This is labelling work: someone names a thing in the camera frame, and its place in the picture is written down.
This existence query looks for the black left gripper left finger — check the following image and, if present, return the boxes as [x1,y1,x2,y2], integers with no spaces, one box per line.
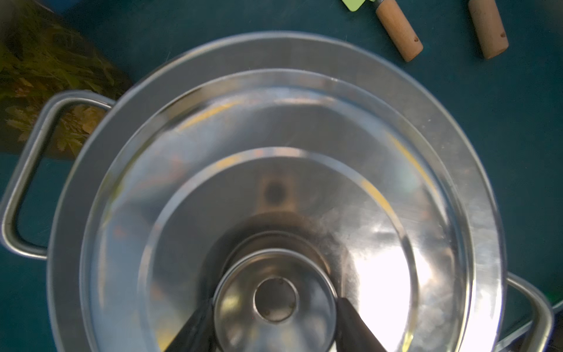
[165,299,217,352]

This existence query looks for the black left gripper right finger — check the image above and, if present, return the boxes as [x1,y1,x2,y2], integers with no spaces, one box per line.
[335,297,386,352]

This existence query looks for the steel pot lid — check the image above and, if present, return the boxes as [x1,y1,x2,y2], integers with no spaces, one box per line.
[47,32,507,351]

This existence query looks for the stainless steel stock pot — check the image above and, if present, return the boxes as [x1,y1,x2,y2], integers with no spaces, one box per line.
[1,90,555,351]

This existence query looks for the green potted plant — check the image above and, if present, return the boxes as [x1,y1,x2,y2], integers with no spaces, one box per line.
[1,1,132,153]

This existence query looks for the green toy trowel wooden handle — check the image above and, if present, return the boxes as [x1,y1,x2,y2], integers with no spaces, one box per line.
[371,0,424,62]

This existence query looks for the green toy rake wooden handle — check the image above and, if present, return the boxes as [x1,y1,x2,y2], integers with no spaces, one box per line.
[468,0,509,60]

